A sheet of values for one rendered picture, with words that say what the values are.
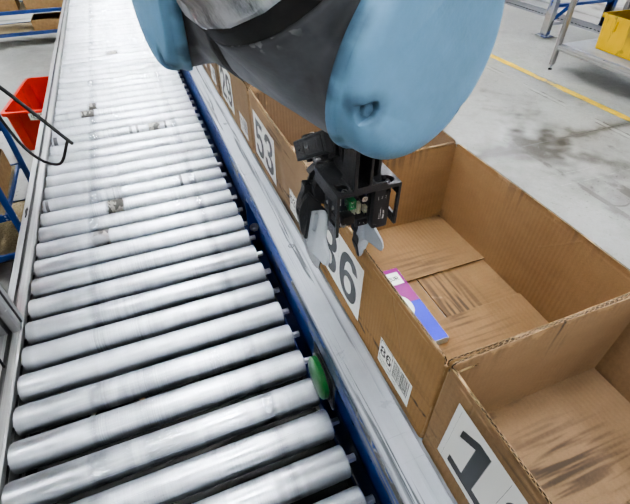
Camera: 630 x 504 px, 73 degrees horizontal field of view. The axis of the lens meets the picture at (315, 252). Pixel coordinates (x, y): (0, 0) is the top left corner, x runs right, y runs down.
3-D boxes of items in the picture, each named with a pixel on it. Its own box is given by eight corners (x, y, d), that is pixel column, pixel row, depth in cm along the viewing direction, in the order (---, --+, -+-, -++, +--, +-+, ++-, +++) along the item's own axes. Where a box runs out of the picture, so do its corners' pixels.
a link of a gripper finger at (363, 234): (373, 279, 53) (364, 226, 47) (353, 249, 58) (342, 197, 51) (395, 268, 54) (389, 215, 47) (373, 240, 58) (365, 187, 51)
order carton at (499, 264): (308, 249, 82) (307, 172, 70) (439, 215, 90) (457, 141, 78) (419, 441, 54) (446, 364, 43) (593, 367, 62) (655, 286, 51)
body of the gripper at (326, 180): (332, 244, 44) (336, 136, 36) (303, 199, 50) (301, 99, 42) (397, 227, 46) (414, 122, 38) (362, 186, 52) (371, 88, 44)
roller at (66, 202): (33, 203, 114) (39, 221, 115) (226, 166, 128) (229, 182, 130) (37, 200, 118) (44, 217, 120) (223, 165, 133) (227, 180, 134)
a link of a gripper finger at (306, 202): (293, 239, 50) (308, 173, 45) (289, 232, 51) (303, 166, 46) (329, 237, 52) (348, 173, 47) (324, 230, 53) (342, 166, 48)
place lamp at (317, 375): (305, 373, 74) (305, 349, 69) (312, 371, 74) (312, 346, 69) (321, 409, 69) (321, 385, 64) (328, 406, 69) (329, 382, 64)
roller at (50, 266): (34, 269, 102) (24, 258, 98) (246, 220, 116) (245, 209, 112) (35, 287, 100) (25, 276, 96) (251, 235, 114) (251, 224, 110)
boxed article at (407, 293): (403, 358, 63) (405, 351, 62) (356, 284, 74) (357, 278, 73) (446, 343, 65) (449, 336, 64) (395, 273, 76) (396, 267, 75)
